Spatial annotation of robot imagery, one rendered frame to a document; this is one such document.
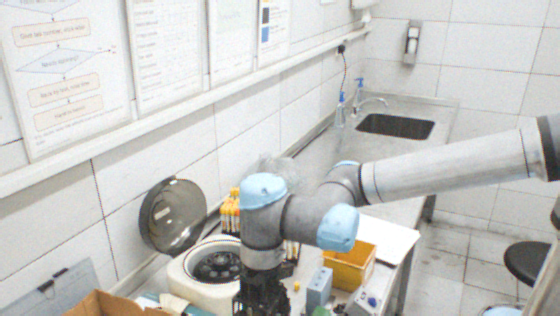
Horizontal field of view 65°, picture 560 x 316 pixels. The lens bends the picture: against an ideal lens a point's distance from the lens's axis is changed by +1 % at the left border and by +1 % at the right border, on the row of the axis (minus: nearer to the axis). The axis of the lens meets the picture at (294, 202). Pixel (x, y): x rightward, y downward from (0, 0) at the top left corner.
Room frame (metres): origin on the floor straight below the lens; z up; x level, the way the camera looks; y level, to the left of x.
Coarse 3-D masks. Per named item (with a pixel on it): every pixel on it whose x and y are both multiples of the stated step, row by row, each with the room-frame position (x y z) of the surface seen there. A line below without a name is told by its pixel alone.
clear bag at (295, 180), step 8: (272, 160) 1.62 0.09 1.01; (280, 160) 1.63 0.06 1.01; (288, 160) 1.65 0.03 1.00; (280, 168) 1.60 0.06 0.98; (288, 168) 1.62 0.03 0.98; (296, 168) 1.64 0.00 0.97; (280, 176) 1.57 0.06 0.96; (288, 176) 1.58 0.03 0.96; (296, 176) 1.61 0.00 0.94; (304, 176) 1.65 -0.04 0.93; (288, 184) 1.57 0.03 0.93; (296, 184) 1.59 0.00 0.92; (304, 184) 1.63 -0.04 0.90; (288, 192) 1.56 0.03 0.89; (296, 192) 1.59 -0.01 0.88
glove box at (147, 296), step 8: (144, 296) 0.87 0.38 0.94; (152, 296) 0.87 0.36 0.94; (160, 296) 0.85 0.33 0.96; (168, 296) 0.85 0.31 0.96; (144, 304) 0.84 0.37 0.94; (152, 304) 0.84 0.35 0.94; (160, 304) 0.84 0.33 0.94; (168, 304) 0.82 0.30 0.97; (176, 304) 0.82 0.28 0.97; (184, 304) 0.82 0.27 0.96; (176, 312) 0.80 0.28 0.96; (184, 312) 0.82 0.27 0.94; (192, 312) 0.81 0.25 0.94; (200, 312) 0.81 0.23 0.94; (208, 312) 0.81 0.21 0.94
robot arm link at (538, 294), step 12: (552, 216) 0.47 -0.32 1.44; (552, 252) 0.46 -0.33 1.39; (552, 264) 0.46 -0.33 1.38; (540, 276) 0.47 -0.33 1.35; (552, 276) 0.45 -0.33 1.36; (540, 288) 0.46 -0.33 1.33; (552, 288) 0.44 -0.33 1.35; (528, 300) 0.48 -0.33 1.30; (540, 300) 0.45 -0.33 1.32; (552, 300) 0.44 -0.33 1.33; (528, 312) 0.46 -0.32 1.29; (540, 312) 0.44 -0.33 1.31; (552, 312) 0.43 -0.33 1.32
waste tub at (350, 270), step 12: (324, 252) 1.05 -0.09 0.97; (336, 252) 1.13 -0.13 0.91; (348, 252) 1.12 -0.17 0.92; (360, 252) 1.10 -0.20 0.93; (372, 252) 1.04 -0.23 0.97; (324, 264) 1.01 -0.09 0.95; (336, 264) 1.00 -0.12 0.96; (348, 264) 0.98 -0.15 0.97; (360, 264) 1.10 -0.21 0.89; (372, 264) 1.05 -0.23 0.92; (336, 276) 1.00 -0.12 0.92; (348, 276) 0.98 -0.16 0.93; (360, 276) 0.97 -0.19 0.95; (336, 288) 1.00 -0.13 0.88; (348, 288) 0.98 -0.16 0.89
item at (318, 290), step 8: (328, 272) 0.94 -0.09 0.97; (312, 280) 0.91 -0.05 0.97; (320, 280) 0.91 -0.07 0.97; (328, 280) 0.92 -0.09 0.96; (312, 288) 0.88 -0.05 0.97; (320, 288) 0.88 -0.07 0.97; (328, 288) 0.93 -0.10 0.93; (312, 296) 0.87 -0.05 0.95; (320, 296) 0.87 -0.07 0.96; (328, 296) 0.93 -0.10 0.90; (312, 304) 0.87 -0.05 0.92; (320, 304) 0.87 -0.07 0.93; (328, 304) 0.92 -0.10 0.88; (304, 312) 0.89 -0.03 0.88; (312, 312) 0.87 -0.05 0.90
